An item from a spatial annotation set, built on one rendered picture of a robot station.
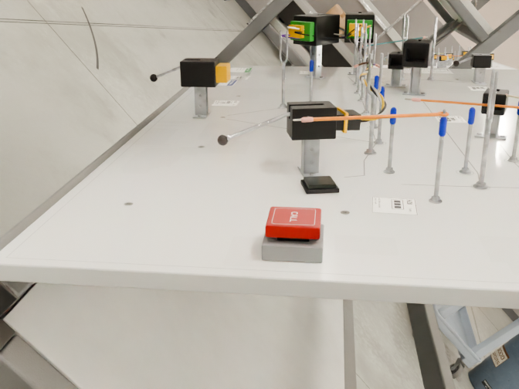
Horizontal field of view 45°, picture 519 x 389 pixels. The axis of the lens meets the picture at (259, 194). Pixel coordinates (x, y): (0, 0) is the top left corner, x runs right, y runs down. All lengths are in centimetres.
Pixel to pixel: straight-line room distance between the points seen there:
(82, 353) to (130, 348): 8
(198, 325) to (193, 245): 34
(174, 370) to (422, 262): 38
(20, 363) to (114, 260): 16
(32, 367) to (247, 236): 25
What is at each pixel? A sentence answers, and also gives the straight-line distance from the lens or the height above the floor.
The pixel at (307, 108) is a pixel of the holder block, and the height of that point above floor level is 114.
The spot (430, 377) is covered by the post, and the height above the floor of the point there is 98.
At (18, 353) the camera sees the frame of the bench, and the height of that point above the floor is 80.
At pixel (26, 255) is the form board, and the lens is 63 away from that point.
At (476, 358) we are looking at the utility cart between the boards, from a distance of 486.
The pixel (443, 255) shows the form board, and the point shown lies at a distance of 61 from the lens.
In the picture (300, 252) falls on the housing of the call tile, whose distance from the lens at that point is 57.
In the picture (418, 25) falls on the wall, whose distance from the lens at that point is 832.
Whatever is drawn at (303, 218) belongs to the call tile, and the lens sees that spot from 58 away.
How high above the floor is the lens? 127
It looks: 19 degrees down
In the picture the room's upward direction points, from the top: 50 degrees clockwise
